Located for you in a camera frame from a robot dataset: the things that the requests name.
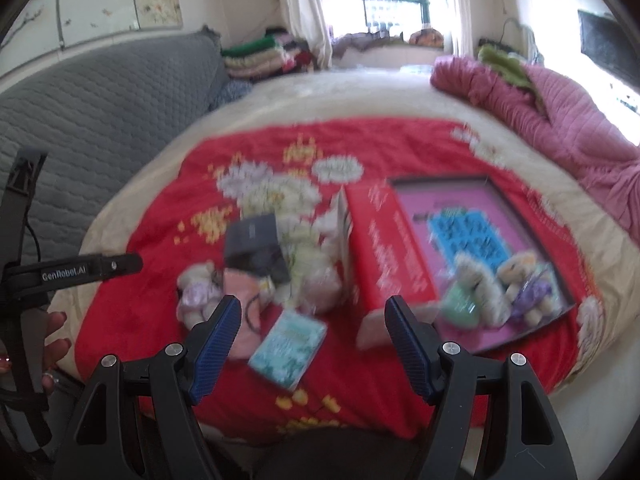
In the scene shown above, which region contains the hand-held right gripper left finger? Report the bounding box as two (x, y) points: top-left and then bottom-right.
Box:
(52, 295), (243, 480)

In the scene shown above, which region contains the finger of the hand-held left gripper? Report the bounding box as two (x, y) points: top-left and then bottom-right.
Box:
(0, 147), (48, 268)
(0, 254), (144, 293)

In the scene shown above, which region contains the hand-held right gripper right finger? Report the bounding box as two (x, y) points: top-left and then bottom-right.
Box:
(384, 295), (578, 480)

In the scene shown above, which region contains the black hair tie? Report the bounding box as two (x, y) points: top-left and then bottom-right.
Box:
(244, 294), (267, 333)

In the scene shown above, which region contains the plush bear pale pink dress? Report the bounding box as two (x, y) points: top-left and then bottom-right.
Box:
(177, 260), (231, 331)

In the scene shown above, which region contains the green makeup sponge packet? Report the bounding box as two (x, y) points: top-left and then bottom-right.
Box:
(440, 285), (481, 330)

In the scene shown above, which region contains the pink packet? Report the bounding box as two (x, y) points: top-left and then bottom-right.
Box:
(222, 267), (273, 361)

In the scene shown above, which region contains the teal tissue pack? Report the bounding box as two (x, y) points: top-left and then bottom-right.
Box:
(248, 310), (328, 391)

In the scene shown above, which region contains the white floral scrunchie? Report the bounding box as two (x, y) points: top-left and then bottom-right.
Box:
(452, 252), (511, 326)

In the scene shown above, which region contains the clear plastic bag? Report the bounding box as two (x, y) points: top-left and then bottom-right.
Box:
(290, 245), (347, 312)

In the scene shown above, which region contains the plush bear purple dress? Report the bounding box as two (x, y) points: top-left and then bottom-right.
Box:
(497, 252), (553, 326)

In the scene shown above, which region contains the shallow dark box pink lining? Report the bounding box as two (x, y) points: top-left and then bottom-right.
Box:
(387, 175), (576, 356)

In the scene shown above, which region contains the person's left hand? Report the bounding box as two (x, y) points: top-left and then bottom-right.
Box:
(40, 310), (69, 396)

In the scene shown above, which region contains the red floral blanket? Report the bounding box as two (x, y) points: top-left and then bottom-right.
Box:
(87, 117), (596, 441)

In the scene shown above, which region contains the red and white box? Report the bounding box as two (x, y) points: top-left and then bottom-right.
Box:
(340, 185), (443, 351)

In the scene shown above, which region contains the dark gift box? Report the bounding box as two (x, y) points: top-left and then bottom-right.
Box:
(225, 212), (291, 283)

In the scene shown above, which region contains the grey quilted headboard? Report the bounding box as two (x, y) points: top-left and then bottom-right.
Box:
(0, 27), (226, 286)

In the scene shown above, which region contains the blue patterned pillow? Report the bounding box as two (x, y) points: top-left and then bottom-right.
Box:
(210, 80), (253, 111)

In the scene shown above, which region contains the cream bed sheet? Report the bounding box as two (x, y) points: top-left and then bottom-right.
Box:
(47, 67), (640, 396)

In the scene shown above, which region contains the pile of folded clothes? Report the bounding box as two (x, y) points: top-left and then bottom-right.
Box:
(222, 35), (313, 78)

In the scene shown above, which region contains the pink quilt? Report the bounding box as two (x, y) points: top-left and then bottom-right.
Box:
(431, 55), (640, 251)

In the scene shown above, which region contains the green cloth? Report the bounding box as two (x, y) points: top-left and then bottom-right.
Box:
(477, 44), (536, 91)

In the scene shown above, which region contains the heap of clothes on sill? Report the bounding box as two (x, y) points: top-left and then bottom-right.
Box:
(332, 30), (446, 52)

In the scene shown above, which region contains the white curtain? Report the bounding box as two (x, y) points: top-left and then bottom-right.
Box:
(440, 0), (481, 56)
(277, 0), (333, 68)

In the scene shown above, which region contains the floral wall panel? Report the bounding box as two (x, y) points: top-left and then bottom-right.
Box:
(10, 0), (183, 51)

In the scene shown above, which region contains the black wall television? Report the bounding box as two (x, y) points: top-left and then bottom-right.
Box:
(577, 9), (640, 91)

